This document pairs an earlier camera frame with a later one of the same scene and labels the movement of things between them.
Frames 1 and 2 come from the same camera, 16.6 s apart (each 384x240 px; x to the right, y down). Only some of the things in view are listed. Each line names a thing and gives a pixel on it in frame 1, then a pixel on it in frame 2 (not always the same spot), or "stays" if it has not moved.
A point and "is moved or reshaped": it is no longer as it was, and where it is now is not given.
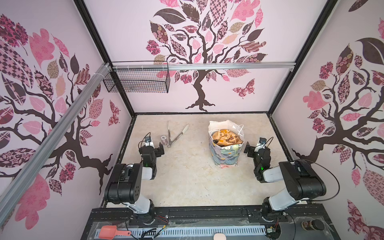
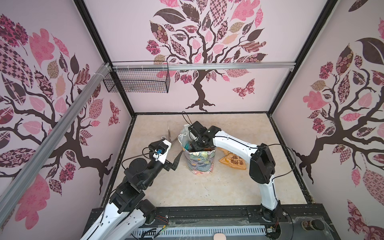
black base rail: x=300 y=223 stays
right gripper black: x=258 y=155 -> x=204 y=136
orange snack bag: x=224 y=137 is moved or reshaped
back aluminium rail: x=201 y=66 stays
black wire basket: x=138 y=77 stays
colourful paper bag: x=226 y=138 -> x=199 y=162
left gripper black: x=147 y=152 -> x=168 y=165
